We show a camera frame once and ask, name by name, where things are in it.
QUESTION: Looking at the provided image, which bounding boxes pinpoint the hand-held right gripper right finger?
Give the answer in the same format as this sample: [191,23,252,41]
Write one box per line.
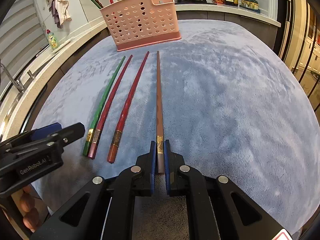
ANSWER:
[164,139,281,240]

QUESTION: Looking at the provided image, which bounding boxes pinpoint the blue fleece table cloth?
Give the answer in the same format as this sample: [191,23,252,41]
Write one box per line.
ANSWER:
[31,19,320,236]

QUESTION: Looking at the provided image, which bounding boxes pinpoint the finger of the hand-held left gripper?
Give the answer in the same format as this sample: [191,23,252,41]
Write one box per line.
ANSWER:
[0,122,86,162]
[0,122,62,144]

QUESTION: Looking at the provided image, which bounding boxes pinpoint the person's left hand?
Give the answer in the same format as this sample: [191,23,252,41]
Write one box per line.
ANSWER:
[20,185,41,230]

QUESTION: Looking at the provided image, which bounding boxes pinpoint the green dish soap bottle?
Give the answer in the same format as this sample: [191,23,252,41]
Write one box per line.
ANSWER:
[46,29,60,51]

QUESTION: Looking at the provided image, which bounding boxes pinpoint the black framed glass door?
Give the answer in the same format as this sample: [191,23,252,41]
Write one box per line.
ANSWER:
[277,0,320,102]

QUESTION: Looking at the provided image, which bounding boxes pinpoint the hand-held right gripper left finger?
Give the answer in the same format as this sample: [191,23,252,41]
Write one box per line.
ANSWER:
[30,141,157,240]

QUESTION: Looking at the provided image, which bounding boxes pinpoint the spice jar set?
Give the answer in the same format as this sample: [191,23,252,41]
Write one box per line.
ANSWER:
[240,0,261,13]

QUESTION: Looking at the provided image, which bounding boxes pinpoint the maroon chopstick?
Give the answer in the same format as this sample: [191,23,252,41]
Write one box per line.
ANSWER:
[87,54,133,159]

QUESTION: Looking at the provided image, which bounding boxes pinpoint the white hanging towel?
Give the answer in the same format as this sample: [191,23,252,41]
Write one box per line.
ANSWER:
[55,0,72,22]

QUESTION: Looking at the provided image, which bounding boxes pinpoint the light brown chopstick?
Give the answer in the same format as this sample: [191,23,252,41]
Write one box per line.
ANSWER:
[156,51,165,175]

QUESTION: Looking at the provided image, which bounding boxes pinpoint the pink perforated utensil holder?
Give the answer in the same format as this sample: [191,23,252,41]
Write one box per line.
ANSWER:
[100,0,182,52]

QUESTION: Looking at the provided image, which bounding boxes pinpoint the chrome kitchen faucet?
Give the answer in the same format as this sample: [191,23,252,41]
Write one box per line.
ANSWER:
[0,63,25,95]

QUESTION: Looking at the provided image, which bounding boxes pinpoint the white window blinds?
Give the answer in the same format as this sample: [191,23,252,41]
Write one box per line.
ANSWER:
[0,0,48,80]

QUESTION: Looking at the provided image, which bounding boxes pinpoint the purple hanging rag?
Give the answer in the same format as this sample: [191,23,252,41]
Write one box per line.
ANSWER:
[48,0,63,29]

